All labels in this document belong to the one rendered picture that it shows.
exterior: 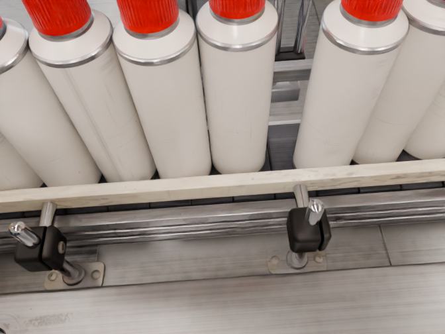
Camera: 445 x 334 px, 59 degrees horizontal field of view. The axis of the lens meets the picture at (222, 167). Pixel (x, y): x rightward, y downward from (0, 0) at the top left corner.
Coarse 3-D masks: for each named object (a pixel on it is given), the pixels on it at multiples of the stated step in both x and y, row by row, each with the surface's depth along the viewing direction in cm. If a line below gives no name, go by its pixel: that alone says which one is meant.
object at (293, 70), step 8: (280, 64) 33; (288, 64) 33; (296, 64) 33; (304, 64) 33; (312, 64) 33; (280, 72) 33; (288, 72) 33; (296, 72) 33; (304, 72) 33; (280, 80) 34; (288, 80) 34; (296, 80) 34
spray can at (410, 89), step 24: (408, 0) 24; (432, 0) 23; (432, 24) 23; (408, 48) 25; (432, 48) 24; (408, 72) 26; (432, 72) 26; (384, 96) 29; (408, 96) 28; (432, 96) 28; (384, 120) 31; (408, 120) 30; (360, 144) 35; (384, 144) 33
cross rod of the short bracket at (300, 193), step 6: (294, 186) 33; (300, 186) 33; (306, 186) 33; (294, 192) 33; (300, 192) 32; (306, 192) 32; (300, 198) 32; (306, 198) 32; (300, 204) 32; (306, 204) 32
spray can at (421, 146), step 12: (444, 84) 30; (444, 96) 30; (432, 108) 32; (444, 108) 31; (432, 120) 32; (444, 120) 32; (420, 132) 34; (432, 132) 33; (444, 132) 33; (408, 144) 36; (420, 144) 35; (432, 144) 34; (444, 144) 34; (408, 156) 37; (420, 156) 36; (432, 156) 36; (444, 156) 36
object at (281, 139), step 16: (272, 128) 40; (288, 128) 40; (272, 144) 39; (288, 144) 39; (272, 160) 38; (288, 160) 38; (400, 160) 37; (288, 192) 36; (320, 192) 36; (336, 192) 36; (352, 192) 36; (368, 192) 36; (64, 208) 36; (80, 208) 36; (96, 208) 36; (112, 208) 36; (128, 208) 36; (144, 208) 36
